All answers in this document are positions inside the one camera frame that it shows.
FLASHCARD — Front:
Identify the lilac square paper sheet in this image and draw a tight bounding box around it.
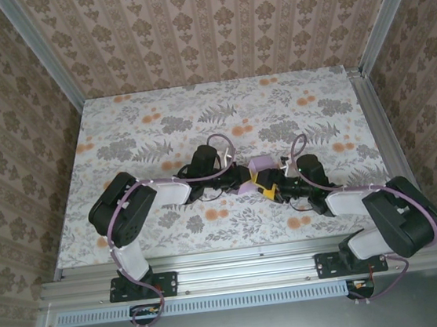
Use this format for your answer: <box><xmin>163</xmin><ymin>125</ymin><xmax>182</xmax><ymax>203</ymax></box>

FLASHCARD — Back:
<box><xmin>233</xmin><ymin>154</ymin><xmax>282</xmax><ymax>197</ymax></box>

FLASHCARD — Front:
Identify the black controller board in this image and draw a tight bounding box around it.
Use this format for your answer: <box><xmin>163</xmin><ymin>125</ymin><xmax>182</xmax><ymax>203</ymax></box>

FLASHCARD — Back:
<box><xmin>128</xmin><ymin>301</ymin><xmax>163</xmax><ymax>326</ymax></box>
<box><xmin>345</xmin><ymin>276</ymin><xmax>377</xmax><ymax>301</ymax></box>

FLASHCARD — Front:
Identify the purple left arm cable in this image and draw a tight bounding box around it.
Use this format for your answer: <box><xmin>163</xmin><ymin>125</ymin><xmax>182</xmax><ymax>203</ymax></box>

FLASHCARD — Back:
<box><xmin>97</xmin><ymin>131</ymin><xmax>256</xmax><ymax>327</ymax></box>

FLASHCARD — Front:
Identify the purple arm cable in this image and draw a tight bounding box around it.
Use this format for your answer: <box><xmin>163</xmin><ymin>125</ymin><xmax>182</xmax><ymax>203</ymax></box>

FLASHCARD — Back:
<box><xmin>289</xmin><ymin>119</ymin><xmax>437</xmax><ymax>312</ymax></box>
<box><xmin>97</xmin><ymin>131</ymin><xmax>256</xmax><ymax>327</ymax></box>

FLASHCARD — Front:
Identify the thin black right gripper cable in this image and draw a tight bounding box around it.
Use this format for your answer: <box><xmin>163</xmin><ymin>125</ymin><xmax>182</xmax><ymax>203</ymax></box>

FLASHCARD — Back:
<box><xmin>288</xmin><ymin>194</ymin><xmax>316</xmax><ymax>215</ymax></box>

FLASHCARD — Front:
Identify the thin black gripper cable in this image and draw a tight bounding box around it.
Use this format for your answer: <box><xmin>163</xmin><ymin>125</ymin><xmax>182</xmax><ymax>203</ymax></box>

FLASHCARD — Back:
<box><xmin>288</xmin><ymin>194</ymin><xmax>316</xmax><ymax>215</ymax></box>
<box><xmin>174</xmin><ymin>160</ymin><xmax>230</xmax><ymax>208</ymax></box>

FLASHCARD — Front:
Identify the thin black left gripper cable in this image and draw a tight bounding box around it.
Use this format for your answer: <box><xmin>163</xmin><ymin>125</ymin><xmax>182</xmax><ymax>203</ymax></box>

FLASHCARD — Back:
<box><xmin>174</xmin><ymin>160</ymin><xmax>230</xmax><ymax>208</ymax></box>

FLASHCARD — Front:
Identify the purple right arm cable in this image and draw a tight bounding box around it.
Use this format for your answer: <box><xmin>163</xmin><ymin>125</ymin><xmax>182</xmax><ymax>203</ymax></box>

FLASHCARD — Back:
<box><xmin>289</xmin><ymin>119</ymin><xmax>437</xmax><ymax>312</ymax></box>

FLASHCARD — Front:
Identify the aluminium side rail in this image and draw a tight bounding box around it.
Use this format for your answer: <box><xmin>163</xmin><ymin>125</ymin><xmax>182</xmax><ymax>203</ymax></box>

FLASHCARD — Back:
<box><xmin>348</xmin><ymin>62</ymin><xmax>437</xmax><ymax>245</ymax></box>

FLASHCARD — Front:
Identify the aluminium table edge rail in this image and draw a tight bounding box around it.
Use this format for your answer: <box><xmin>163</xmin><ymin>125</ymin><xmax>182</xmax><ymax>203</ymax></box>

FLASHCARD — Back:
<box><xmin>37</xmin><ymin>225</ymin><xmax>437</xmax><ymax>314</ymax></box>

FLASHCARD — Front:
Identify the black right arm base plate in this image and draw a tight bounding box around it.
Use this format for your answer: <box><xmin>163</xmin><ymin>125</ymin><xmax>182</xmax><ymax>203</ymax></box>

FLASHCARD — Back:
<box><xmin>314</xmin><ymin>245</ymin><xmax>390</xmax><ymax>282</ymax></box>

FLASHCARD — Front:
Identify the grey slotted cable duct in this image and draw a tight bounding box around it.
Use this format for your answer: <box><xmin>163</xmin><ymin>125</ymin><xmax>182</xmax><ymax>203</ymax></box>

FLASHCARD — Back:
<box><xmin>56</xmin><ymin>276</ymin><xmax>376</xmax><ymax>327</ymax></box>

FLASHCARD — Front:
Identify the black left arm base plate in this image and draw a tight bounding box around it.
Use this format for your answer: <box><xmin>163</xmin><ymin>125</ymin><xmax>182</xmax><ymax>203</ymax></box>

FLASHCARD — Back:
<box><xmin>107</xmin><ymin>269</ymin><xmax>180</xmax><ymax>305</ymax></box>

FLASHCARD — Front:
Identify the aluminium corner post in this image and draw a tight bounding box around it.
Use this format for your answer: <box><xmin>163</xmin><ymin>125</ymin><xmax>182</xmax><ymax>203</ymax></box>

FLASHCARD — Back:
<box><xmin>0</xmin><ymin>0</ymin><xmax>87</xmax><ymax>119</ymax></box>
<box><xmin>349</xmin><ymin>0</ymin><xmax>437</xmax><ymax>80</ymax></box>

